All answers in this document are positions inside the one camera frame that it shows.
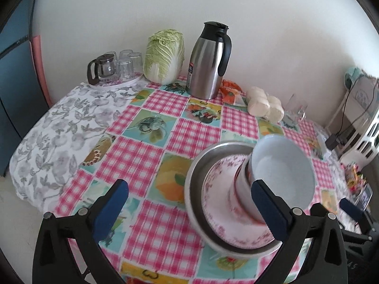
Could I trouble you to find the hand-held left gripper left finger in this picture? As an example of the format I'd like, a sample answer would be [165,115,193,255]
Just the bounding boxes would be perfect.
[32,179,129,284]

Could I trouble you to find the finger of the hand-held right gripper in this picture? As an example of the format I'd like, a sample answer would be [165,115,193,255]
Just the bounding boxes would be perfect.
[339,198,374,235]

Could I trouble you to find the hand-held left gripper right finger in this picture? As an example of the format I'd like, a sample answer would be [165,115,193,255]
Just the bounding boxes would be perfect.
[251,179,348,284]

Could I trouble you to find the pale blue bowl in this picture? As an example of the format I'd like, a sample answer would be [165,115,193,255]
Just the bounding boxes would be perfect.
[251,134,316,216]

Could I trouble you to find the red rimmed strawberry bowl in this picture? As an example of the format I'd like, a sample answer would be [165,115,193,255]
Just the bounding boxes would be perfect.
[228,154,268,227]

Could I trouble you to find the floral print plate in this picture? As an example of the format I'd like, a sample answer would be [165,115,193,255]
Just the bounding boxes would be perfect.
[202,154,276,249]

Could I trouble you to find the steel round basin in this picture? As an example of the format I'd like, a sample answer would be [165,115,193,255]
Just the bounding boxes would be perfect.
[184,142,283,256]

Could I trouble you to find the black phone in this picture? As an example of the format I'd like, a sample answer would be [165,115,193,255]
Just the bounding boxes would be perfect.
[357,183,374,209]

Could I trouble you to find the colourful snack packets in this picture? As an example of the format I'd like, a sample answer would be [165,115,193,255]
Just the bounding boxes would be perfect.
[343,163,368,196]

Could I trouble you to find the white plastic basket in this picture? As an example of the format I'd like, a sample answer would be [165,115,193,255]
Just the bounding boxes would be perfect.
[339,106,379,166]

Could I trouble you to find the white power strip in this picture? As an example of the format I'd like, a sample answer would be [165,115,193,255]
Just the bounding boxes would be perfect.
[317,134,332,157]

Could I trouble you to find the black charger adapter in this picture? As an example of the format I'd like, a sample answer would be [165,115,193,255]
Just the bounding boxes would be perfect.
[325,134,341,151]

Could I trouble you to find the checkered fruit print tablecloth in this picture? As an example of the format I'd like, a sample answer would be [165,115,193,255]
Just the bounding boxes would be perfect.
[55,75,353,284]

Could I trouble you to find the grey floral tablecloth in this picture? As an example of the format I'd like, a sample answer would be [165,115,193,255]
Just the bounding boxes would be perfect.
[9,81,145,210]

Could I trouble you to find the glass mug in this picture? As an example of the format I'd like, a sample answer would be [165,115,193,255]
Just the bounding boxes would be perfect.
[285,94,308,125]

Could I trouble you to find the bag of steamed buns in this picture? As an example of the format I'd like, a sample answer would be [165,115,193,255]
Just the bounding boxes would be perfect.
[247,87,285,122]

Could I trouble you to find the pale printed cushion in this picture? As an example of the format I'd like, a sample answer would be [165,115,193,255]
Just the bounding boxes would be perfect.
[343,67,379,116]

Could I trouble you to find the clear plastic packet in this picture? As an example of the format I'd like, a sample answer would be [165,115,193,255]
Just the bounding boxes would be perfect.
[232,92,248,107]

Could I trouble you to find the orange snack packet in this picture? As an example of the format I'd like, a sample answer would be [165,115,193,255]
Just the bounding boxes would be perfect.
[221,79,242,102]

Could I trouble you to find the white round tray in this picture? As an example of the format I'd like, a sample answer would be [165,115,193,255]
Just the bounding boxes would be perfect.
[89,74,145,91]

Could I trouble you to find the dark blue refrigerator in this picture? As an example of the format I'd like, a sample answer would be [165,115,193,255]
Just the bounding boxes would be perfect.
[0,0,51,178]

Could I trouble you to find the pink board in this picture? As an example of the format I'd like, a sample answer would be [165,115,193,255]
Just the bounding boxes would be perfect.
[31,35,51,107]

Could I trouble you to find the napa cabbage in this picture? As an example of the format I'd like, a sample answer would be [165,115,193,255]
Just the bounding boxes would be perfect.
[143,29,185,85]

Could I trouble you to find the stainless steel thermos jug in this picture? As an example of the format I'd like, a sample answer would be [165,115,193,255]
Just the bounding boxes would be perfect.
[185,21,231,100]

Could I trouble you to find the black cable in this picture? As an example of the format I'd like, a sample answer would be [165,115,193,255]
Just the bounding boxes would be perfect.
[338,77,378,138]

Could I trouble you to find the glass teapot black handle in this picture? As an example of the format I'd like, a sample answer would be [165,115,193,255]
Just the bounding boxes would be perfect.
[87,54,117,85]

